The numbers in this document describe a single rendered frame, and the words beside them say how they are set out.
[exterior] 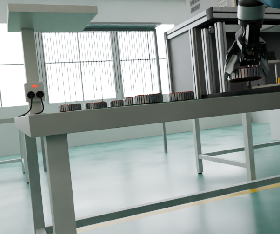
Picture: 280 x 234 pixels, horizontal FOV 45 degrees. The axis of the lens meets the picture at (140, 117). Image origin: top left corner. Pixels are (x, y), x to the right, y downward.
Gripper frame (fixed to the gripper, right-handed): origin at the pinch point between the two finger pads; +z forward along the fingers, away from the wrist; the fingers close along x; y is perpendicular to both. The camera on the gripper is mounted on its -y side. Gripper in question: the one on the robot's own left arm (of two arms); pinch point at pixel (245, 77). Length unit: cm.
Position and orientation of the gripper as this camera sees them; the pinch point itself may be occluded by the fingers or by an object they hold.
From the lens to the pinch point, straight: 116.5
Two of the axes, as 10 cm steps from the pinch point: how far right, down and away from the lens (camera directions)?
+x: 9.9, -0.9, -0.7
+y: -0.1, 5.3, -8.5
